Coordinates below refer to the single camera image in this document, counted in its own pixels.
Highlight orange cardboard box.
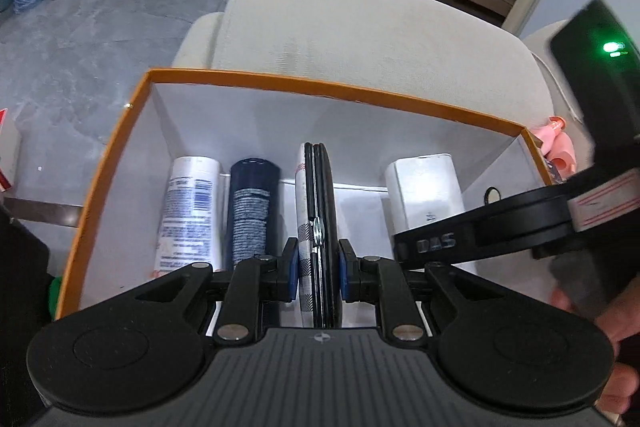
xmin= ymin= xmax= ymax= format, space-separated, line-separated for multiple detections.
xmin=56 ymin=69 xmax=551 ymax=317

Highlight beige sofa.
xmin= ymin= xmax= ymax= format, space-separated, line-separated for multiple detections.
xmin=174 ymin=0 xmax=593 ymax=169

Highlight white cable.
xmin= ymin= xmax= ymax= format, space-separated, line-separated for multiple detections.
xmin=528 ymin=48 xmax=584 ymax=122

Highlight white tube bottle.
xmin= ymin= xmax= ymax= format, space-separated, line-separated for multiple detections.
xmin=152 ymin=156 xmax=222 ymax=279

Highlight plaid manicure case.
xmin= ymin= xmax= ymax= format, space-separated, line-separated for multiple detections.
xmin=295 ymin=142 xmax=342 ymax=329

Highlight dark blue spray can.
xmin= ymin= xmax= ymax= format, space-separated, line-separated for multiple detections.
xmin=224 ymin=158 xmax=281 ymax=271

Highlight person right hand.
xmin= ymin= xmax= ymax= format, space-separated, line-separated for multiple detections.
xmin=549 ymin=286 xmax=640 ymax=421

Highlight pink foam cylinder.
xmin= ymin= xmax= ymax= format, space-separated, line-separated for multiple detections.
xmin=547 ymin=131 xmax=577 ymax=179

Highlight long white box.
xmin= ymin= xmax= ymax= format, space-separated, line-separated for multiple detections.
xmin=385 ymin=154 xmax=464 ymax=233

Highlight pink pump bottle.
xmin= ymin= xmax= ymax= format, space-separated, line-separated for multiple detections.
xmin=529 ymin=116 xmax=566 ymax=155

